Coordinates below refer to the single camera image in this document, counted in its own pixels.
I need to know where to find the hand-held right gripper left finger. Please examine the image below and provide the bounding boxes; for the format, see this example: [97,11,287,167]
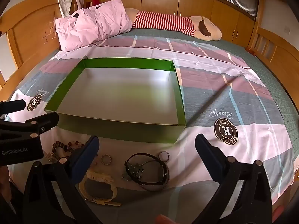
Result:
[22,135,103,224]

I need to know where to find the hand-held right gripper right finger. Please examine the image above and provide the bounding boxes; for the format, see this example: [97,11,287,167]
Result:
[195,133,274,224]

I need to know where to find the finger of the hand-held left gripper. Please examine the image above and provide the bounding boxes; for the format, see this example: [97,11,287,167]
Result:
[0,99,26,119]
[0,111,59,143]

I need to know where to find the brown bead bracelet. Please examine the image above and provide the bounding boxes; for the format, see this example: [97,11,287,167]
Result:
[52,141,86,153]

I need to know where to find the cream wrist watch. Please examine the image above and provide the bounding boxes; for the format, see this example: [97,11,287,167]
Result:
[78,169,122,207]

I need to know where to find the black wrist watch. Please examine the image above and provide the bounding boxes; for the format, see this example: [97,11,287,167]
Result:
[125,153,170,192]

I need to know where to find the green cardboard box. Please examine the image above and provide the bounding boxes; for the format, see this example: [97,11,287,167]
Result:
[44,58,187,144]

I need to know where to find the silver bangle with charms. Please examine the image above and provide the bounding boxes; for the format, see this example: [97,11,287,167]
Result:
[121,161,146,181]

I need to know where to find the plaid printed bedsheet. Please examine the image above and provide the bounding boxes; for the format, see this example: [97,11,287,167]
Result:
[7,35,295,224]

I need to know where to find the wooden headboard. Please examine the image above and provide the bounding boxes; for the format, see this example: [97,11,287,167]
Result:
[0,0,101,95]

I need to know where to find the pink pillow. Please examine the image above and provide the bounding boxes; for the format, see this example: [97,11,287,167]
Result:
[55,0,133,52]

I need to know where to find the white cloth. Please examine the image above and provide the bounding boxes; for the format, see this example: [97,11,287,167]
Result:
[57,0,75,17]

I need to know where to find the wooden footboard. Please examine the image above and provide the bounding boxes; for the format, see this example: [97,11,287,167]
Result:
[245,26,299,92]

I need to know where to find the striped plush toy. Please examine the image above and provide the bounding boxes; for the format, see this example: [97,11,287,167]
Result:
[125,7,223,42]

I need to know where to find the small beaded ring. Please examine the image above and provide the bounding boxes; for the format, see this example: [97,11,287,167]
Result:
[101,154,113,166]

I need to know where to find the oval metal ring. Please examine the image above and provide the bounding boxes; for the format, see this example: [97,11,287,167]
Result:
[158,151,170,163]

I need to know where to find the wooden wall cabinets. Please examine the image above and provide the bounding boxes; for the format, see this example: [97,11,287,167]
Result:
[100,0,257,47]

